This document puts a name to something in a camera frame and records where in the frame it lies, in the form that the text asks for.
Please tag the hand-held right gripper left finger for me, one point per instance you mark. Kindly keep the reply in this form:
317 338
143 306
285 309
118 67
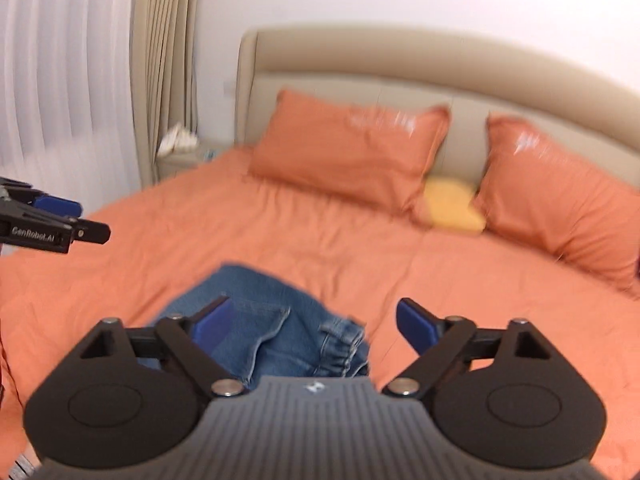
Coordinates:
215 327

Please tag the white crumpled paper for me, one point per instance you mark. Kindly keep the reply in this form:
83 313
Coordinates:
175 141

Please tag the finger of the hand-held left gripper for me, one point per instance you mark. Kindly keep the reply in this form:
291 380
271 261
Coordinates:
92 232
57 205

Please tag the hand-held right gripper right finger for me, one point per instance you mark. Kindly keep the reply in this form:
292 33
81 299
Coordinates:
415 330

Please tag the orange bed sheet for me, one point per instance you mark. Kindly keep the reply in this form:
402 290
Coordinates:
325 245

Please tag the orange pillow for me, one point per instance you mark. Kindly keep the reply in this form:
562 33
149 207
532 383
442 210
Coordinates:
340 155
560 200

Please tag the beige padded headboard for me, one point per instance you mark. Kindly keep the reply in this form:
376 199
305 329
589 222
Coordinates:
350 60

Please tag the beige curtain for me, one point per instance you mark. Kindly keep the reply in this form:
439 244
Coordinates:
165 60

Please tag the beige nightstand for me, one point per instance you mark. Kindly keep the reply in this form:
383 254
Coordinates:
185 162

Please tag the blue denim pants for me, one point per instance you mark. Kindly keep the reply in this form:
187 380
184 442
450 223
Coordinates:
280 320

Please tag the yellow pillow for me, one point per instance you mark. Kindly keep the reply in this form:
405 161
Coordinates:
450 205

